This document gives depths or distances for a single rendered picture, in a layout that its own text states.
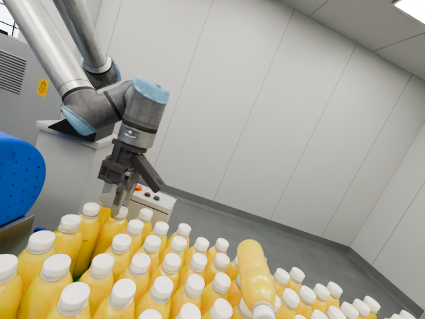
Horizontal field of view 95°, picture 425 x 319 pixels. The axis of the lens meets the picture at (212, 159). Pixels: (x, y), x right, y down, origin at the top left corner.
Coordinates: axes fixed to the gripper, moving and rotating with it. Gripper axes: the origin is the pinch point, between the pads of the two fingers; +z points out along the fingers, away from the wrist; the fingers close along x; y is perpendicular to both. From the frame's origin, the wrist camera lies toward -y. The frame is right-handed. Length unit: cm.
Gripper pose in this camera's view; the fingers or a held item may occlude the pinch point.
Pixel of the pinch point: (120, 211)
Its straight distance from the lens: 63.6
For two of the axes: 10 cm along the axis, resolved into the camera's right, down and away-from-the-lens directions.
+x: -0.5, 1.7, -9.8
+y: -9.3, -3.8, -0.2
